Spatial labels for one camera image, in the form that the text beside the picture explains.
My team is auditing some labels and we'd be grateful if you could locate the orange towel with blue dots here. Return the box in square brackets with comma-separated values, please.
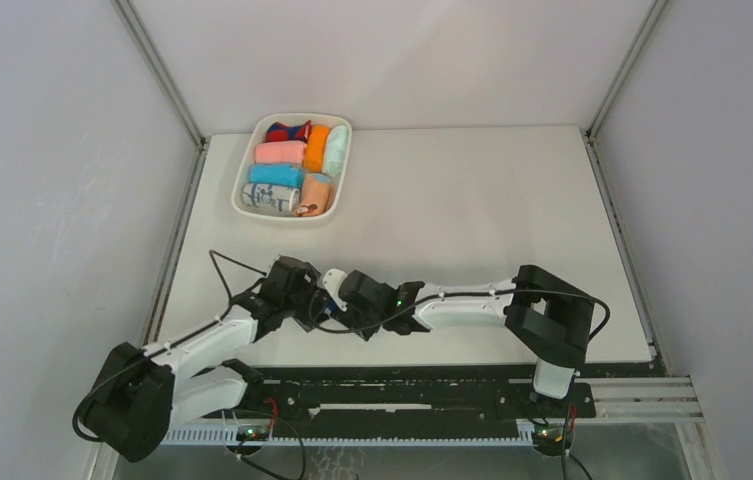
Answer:
[294, 173, 332, 217]

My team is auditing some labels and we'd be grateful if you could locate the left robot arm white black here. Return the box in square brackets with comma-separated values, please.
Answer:
[71, 256, 321, 462]

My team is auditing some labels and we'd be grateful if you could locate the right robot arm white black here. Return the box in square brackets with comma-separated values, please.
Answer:
[318, 265, 611, 416]

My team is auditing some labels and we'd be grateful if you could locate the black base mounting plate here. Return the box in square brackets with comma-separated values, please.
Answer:
[200, 362, 597, 441]

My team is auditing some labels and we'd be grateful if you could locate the white printed rolled towel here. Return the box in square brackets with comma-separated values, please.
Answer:
[241, 182, 300, 215]

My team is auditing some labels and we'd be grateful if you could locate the light blue rolled towel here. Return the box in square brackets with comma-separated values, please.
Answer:
[248, 163, 305, 189]

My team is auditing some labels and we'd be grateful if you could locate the mint green rolled towel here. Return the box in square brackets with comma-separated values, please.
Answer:
[322, 125, 349, 177]

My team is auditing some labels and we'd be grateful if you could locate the pink rolled towel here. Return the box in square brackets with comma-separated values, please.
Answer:
[253, 140, 307, 165]

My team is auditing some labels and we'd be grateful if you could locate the orange rolled towel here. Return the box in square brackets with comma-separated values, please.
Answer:
[303, 124, 331, 172]

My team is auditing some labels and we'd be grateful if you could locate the red and blue rolled towel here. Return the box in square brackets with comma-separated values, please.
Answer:
[265, 121, 312, 143]

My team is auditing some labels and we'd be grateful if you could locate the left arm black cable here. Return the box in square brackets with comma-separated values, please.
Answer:
[71, 249, 271, 444]

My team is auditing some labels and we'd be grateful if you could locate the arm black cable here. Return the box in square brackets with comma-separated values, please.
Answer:
[71, 249, 271, 444]
[309, 288, 612, 346]

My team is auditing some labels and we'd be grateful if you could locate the left circuit board with wires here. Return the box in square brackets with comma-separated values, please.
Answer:
[222, 397, 306, 480]

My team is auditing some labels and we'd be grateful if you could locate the circuit board with wires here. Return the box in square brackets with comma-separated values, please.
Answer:
[222, 397, 306, 480]
[530, 404, 593, 480]

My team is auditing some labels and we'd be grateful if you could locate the white slotted cable duct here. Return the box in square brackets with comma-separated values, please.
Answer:
[161, 423, 533, 446]

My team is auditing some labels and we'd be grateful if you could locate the right circuit board with wires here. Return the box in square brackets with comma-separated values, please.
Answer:
[530, 404, 593, 480]

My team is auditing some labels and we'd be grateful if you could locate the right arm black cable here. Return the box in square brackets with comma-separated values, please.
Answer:
[309, 288, 612, 346]

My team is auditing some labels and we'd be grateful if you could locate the left aluminium frame post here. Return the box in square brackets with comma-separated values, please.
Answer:
[111, 0, 205, 150]

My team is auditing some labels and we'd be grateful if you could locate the aluminium frame post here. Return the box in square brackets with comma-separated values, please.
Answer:
[111, 0, 205, 150]
[584, 0, 672, 143]

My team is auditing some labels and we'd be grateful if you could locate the right aluminium frame post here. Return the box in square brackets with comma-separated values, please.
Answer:
[584, 0, 672, 143]

